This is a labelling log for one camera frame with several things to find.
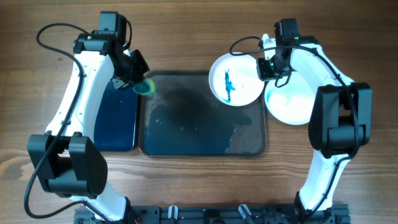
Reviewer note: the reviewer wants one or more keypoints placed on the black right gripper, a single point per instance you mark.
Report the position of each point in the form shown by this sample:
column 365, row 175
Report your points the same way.
column 263, row 73

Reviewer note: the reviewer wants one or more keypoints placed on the large black tray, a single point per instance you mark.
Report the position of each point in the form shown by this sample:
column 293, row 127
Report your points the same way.
column 184, row 118

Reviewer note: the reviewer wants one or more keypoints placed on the green yellow sponge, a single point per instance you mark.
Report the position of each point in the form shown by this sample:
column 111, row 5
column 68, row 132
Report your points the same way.
column 145, row 87

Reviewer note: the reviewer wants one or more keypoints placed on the white plate with blue splat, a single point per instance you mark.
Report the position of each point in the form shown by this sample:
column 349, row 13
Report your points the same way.
column 292, row 103

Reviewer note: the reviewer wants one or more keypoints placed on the small black water tray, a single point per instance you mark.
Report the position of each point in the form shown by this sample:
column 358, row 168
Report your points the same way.
column 115, row 126

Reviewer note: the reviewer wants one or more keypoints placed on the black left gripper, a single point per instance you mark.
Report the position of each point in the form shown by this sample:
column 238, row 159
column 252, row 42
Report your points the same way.
column 142, row 67

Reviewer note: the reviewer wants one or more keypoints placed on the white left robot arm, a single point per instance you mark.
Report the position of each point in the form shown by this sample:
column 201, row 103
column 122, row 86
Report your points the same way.
column 66, row 160

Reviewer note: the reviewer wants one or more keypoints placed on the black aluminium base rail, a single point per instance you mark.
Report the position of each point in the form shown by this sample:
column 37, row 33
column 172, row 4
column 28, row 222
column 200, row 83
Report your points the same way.
column 277, row 213

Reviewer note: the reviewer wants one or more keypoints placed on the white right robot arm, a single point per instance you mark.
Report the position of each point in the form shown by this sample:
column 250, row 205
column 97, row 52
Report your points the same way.
column 339, row 124

